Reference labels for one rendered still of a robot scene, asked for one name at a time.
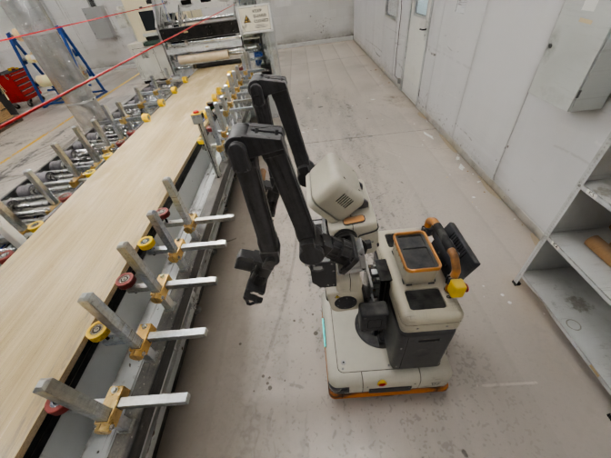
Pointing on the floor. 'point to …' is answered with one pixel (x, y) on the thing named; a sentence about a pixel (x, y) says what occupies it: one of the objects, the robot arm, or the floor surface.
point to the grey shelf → (578, 267)
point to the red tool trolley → (17, 86)
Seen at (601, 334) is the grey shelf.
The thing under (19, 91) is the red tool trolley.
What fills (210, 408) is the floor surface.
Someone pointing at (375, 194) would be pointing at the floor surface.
